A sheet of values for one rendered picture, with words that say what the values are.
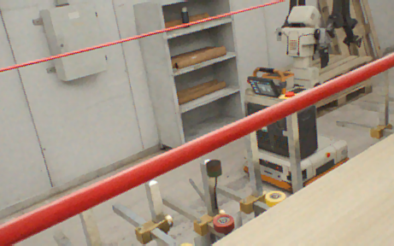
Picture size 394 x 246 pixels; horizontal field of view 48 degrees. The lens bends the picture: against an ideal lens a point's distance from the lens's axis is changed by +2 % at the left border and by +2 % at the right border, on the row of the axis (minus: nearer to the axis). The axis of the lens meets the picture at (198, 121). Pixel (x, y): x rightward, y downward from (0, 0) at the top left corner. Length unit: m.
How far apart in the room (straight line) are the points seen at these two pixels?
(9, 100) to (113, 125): 1.01
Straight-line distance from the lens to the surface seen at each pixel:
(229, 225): 1.69
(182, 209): 1.91
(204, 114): 5.10
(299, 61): 3.71
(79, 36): 4.00
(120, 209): 1.81
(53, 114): 4.22
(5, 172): 4.21
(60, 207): 0.17
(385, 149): 2.22
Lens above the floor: 1.82
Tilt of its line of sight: 19 degrees down
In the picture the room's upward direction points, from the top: 9 degrees counter-clockwise
